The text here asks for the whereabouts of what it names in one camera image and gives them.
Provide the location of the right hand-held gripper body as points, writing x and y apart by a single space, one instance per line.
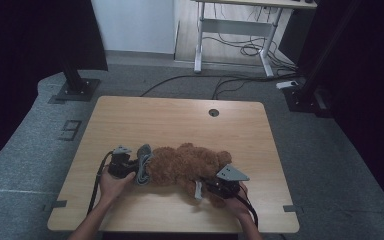
228 185

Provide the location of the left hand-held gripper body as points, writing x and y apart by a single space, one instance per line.
121 165

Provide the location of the brown teddy bear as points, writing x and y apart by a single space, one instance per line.
180 166

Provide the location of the person's right hand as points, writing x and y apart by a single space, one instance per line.
238 206

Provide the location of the person's left hand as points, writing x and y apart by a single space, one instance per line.
113 188

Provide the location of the black metal stand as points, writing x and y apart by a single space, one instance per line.
308 100
78 90

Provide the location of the white power strip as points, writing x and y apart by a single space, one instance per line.
287 84

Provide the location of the black curtain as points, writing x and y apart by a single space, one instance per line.
13 66
380 100

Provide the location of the white metal desk frame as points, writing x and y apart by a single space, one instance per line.
235 27

